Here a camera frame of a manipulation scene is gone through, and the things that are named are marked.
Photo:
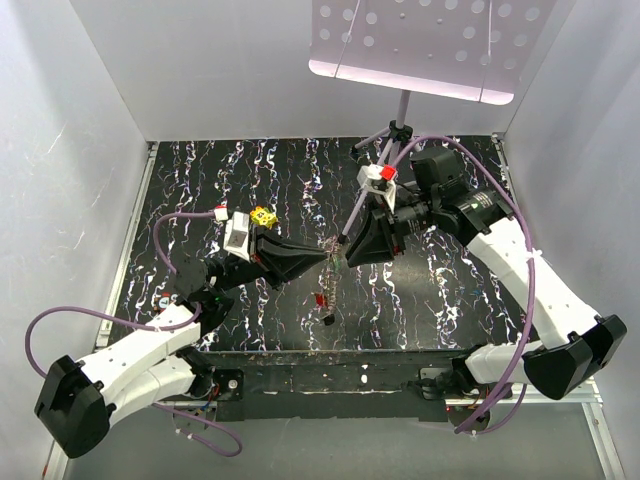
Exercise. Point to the lilac music stand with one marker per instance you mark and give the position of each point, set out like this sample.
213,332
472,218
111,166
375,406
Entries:
485,52

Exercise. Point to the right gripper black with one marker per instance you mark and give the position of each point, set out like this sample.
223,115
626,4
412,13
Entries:
379,239

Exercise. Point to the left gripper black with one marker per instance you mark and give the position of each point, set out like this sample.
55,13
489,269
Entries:
279,260

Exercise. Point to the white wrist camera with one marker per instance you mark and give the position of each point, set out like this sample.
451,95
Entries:
380,180
237,235

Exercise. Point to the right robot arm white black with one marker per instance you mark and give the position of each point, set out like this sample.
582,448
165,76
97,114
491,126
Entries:
574,341

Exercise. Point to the red owl number block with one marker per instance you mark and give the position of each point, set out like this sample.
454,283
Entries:
164,302

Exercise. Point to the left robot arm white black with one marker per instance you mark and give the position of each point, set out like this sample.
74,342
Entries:
81,400

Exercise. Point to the yellow owl number block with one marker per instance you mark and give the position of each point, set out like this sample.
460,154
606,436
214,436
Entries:
262,216

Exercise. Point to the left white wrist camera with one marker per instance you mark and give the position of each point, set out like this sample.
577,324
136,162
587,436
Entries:
237,235

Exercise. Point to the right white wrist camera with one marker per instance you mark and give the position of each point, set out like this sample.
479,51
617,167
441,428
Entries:
380,180

